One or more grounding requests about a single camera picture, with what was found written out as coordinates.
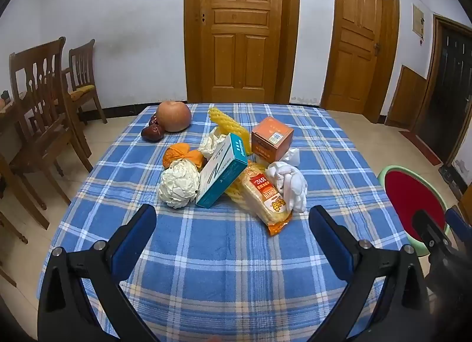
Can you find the dark shoes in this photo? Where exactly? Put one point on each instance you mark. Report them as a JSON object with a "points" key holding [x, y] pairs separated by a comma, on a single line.
{"points": [[448, 176]]}

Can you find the orange cardboard box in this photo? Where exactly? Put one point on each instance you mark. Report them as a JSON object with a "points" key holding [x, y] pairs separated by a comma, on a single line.
{"points": [[271, 139]]}

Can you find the orange peel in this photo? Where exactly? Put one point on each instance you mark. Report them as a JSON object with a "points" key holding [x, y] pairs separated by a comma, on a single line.
{"points": [[175, 153], [194, 159]]}

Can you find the wooden chair with yellow cushion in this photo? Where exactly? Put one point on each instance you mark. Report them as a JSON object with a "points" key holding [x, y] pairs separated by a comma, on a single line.
{"points": [[83, 73]]}

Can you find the teal and white box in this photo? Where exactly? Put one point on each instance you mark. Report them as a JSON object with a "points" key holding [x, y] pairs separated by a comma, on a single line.
{"points": [[221, 172]]}

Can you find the beige wall panel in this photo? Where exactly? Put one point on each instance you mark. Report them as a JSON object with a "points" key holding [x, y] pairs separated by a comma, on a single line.
{"points": [[418, 20]]}

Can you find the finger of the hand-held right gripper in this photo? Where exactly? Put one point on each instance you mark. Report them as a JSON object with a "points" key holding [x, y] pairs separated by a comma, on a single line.
{"points": [[429, 233], [459, 222]]}

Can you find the red doormat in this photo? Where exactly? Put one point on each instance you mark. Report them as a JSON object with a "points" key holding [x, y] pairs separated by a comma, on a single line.
{"points": [[420, 147]]}

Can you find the blue plaid tablecloth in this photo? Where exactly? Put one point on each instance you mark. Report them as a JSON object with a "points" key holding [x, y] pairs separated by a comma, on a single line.
{"points": [[228, 261]]}

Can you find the low wooden cabinet door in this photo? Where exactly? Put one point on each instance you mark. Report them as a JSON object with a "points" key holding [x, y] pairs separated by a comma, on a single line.
{"points": [[407, 97]]}

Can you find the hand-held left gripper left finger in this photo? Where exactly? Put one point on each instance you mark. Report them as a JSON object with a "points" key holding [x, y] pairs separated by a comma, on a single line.
{"points": [[135, 240]]}

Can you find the small white paper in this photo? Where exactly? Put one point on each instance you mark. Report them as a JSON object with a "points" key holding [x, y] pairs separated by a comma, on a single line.
{"points": [[212, 145]]}

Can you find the arched panel wooden door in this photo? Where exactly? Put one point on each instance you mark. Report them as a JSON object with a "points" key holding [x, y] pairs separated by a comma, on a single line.
{"points": [[239, 32]]}

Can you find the large pale red apple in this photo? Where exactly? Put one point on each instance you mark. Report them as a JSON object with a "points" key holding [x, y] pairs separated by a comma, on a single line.
{"points": [[174, 116]]}

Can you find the dark red date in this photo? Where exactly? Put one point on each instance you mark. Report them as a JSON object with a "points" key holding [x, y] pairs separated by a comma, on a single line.
{"points": [[153, 119], [153, 133]]}

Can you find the red basin with green rim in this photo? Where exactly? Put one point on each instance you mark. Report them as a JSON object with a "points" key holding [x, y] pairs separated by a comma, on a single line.
{"points": [[409, 194]]}

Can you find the orange snack packet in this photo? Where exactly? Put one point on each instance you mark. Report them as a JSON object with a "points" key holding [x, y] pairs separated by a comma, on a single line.
{"points": [[263, 198]]}

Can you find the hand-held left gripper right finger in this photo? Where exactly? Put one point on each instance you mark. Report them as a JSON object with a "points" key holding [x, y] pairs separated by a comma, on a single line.
{"points": [[330, 240]]}

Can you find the large white paper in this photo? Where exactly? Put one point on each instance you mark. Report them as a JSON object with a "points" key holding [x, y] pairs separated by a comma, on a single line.
{"points": [[179, 183]]}

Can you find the black door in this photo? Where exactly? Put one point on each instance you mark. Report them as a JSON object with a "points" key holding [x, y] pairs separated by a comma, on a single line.
{"points": [[448, 87]]}

